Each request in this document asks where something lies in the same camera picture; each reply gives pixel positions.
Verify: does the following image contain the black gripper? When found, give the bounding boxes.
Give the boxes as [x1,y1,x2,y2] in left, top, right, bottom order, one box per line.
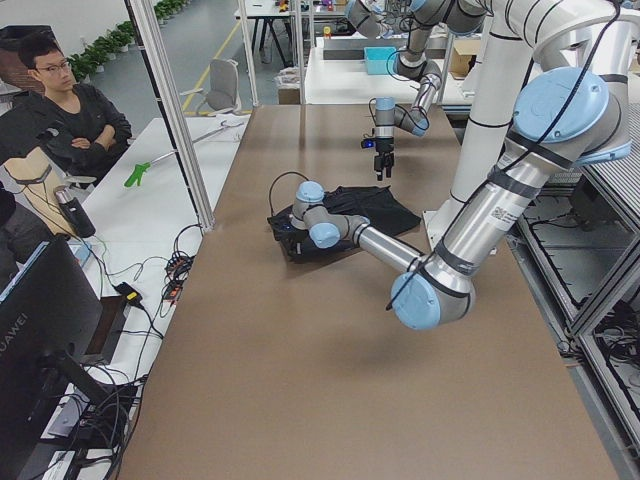
[374,136,395,181]

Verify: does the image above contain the black graphic t-shirt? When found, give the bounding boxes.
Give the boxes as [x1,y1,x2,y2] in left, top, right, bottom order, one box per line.
[267,181,420,263]

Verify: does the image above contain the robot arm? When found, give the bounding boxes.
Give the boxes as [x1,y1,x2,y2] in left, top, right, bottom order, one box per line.
[291,67,631,330]
[349,1,486,180]

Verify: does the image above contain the blue plastic bin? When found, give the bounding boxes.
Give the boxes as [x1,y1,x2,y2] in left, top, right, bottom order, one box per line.
[364,46,398,76]

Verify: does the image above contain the cardboard box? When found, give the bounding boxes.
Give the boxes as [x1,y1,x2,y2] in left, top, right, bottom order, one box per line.
[449,39,481,79]

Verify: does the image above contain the grey office chair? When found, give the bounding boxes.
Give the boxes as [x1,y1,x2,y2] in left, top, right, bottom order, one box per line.
[179,59,242,117]

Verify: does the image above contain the red power strip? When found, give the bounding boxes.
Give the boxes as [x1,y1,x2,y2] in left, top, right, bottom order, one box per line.
[162,252,195,304]

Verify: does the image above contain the green-tipped reacher grabber tool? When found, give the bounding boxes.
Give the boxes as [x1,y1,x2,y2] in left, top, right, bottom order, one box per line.
[123,118,247,189]

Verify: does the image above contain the black power adapter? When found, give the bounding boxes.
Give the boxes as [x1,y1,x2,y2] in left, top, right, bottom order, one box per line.
[113,282,142,308]

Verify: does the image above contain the person in black jacket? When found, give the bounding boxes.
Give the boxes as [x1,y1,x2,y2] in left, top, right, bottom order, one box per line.
[1,33,132,185]

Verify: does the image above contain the black water bottle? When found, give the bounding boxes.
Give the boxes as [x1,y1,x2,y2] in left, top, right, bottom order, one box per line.
[54,186,96,238]

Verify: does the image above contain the black Huawei monitor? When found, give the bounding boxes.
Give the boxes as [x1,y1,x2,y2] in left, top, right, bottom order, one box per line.
[1,236,102,479]

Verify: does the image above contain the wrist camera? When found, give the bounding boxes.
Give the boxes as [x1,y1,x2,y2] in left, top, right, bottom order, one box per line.
[361,138,376,149]

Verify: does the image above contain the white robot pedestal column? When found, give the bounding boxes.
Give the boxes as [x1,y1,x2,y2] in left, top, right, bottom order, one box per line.
[428,1,539,266]

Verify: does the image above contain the aluminium frame post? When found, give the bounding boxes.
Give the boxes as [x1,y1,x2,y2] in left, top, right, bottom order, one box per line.
[124,0,215,233]

